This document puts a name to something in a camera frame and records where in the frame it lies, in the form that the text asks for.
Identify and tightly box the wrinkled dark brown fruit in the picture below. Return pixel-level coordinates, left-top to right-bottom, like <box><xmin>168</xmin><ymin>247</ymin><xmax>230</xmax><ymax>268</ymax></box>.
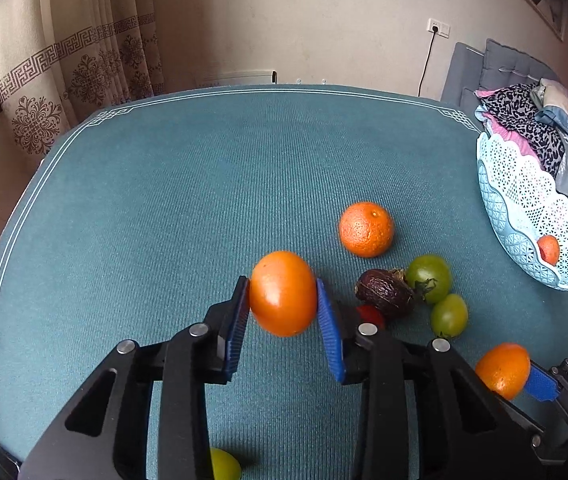
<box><xmin>354</xmin><ymin>268</ymin><xmax>417</xmax><ymax>320</ymax></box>

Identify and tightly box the blue denim garment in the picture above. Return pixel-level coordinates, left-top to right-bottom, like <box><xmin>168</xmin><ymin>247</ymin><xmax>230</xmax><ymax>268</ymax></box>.
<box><xmin>536</xmin><ymin>106</ymin><xmax>568</xmax><ymax>148</ymax></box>

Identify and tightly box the pile of clothes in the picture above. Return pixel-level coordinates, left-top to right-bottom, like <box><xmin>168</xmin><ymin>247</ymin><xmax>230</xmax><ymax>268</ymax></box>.
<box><xmin>474</xmin><ymin>87</ymin><xmax>568</xmax><ymax>221</ymax></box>

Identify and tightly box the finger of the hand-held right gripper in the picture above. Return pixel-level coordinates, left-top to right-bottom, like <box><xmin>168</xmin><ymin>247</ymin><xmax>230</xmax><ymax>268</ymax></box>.
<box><xmin>524</xmin><ymin>359</ymin><xmax>568</xmax><ymax>418</ymax></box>
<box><xmin>531</xmin><ymin>410</ymin><xmax>568</xmax><ymax>466</ymax></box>

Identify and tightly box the black table clip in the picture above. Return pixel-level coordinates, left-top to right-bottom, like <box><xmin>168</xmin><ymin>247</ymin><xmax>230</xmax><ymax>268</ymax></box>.
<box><xmin>0</xmin><ymin>440</ymin><xmax>22</xmax><ymax>476</ymax></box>

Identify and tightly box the light blue lattice basket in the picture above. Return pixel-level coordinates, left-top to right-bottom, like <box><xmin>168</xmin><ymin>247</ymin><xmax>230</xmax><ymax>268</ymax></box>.
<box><xmin>476</xmin><ymin>130</ymin><xmax>568</xmax><ymax>292</ymax></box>

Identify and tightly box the leopard print garment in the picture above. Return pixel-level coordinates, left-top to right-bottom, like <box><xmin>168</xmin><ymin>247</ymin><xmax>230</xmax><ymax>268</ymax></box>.
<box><xmin>484</xmin><ymin>85</ymin><xmax>565</xmax><ymax>177</ymax></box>

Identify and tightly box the grey sofa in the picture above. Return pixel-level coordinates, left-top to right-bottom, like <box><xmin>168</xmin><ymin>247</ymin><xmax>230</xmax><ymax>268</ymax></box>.
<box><xmin>441</xmin><ymin>41</ymin><xmax>485</xmax><ymax>111</ymax></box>

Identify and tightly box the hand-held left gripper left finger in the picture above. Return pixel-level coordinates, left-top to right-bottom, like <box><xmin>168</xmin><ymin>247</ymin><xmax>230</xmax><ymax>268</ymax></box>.
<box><xmin>19</xmin><ymin>276</ymin><xmax>252</xmax><ymax>480</ymax></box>

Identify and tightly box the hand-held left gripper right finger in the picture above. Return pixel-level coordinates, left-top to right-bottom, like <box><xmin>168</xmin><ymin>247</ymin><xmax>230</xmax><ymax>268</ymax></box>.
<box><xmin>316</xmin><ymin>278</ymin><xmax>547</xmax><ymax>480</ymax></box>

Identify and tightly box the white panel heater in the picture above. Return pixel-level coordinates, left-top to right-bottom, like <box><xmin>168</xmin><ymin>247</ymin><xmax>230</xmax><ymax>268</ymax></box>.
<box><xmin>196</xmin><ymin>70</ymin><xmax>279</xmax><ymax>90</ymax></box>

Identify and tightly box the small orange fruit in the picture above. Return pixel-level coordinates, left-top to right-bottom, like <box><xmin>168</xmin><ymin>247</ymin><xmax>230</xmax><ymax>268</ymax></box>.
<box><xmin>538</xmin><ymin>235</ymin><xmax>561</xmax><ymax>266</ymax></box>

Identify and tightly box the smooth orange fruit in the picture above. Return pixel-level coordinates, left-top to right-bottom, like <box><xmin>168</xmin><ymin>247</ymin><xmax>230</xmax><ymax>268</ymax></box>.
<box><xmin>474</xmin><ymin>343</ymin><xmax>532</xmax><ymax>402</ymax></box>
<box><xmin>249</xmin><ymin>251</ymin><xmax>319</xmax><ymax>338</ymax></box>

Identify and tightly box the red cherry tomato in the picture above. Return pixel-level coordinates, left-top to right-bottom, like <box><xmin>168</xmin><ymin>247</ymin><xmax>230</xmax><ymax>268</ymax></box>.
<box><xmin>355</xmin><ymin>305</ymin><xmax>386</xmax><ymax>331</ymax></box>

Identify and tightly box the white garment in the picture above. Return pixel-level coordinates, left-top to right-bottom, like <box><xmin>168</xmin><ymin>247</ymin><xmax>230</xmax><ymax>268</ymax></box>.
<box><xmin>538</xmin><ymin>79</ymin><xmax>568</xmax><ymax>111</ymax></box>

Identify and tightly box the black power cable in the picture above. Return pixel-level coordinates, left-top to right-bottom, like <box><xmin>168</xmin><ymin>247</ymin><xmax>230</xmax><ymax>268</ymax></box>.
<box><xmin>418</xmin><ymin>30</ymin><xmax>437</xmax><ymax>97</ymax></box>

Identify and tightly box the large green tomato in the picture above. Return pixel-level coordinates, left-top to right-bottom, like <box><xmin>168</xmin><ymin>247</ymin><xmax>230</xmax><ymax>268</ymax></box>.
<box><xmin>405</xmin><ymin>254</ymin><xmax>452</xmax><ymax>305</ymax></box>

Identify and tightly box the beige patterned curtain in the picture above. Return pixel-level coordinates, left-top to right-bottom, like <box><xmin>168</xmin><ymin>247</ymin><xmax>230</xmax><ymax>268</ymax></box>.
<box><xmin>0</xmin><ymin>0</ymin><xmax>167</xmax><ymax>158</ymax></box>

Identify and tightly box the rough-skinned orange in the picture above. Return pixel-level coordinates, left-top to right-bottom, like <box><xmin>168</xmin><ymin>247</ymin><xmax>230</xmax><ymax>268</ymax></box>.
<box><xmin>339</xmin><ymin>202</ymin><xmax>395</xmax><ymax>259</ymax></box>

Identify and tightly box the small green tomato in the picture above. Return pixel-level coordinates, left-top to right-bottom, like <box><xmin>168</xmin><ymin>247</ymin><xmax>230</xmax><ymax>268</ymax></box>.
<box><xmin>210</xmin><ymin>448</ymin><xmax>242</xmax><ymax>480</ymax></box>
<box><xmin>430</xmin><ymin>293</ymin><xmax>469</xmax><ymax>339</ymax></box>

